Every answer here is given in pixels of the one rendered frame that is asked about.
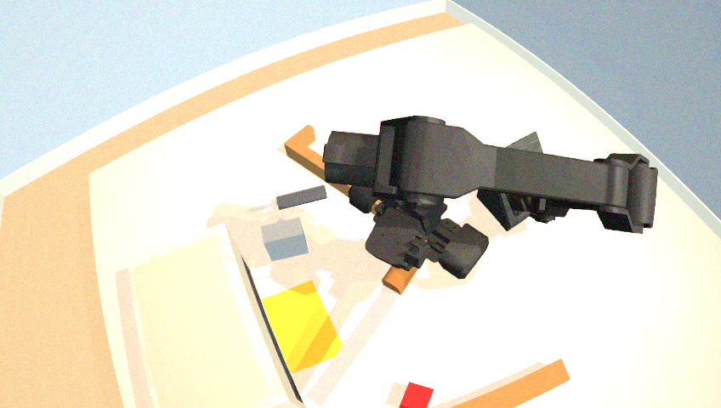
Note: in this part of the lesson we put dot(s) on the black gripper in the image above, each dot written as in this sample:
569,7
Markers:
456,248

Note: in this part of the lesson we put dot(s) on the black-handled tool with grey metal rod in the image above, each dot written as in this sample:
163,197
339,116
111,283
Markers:
297,198

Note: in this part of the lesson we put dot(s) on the orange l-shaped bar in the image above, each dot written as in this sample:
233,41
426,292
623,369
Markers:
298,150

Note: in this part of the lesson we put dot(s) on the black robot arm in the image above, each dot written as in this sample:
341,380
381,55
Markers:
425,159

